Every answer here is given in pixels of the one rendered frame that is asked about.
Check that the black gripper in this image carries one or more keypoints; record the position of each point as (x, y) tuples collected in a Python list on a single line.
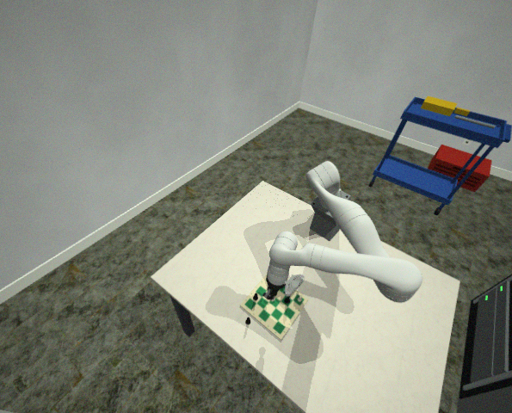
[(272, 290)]

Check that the green and cream chessboard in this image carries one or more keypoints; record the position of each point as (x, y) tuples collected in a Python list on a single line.
[(277, 316)]

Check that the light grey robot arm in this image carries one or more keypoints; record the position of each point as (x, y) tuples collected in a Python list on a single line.
[(397, 279)]

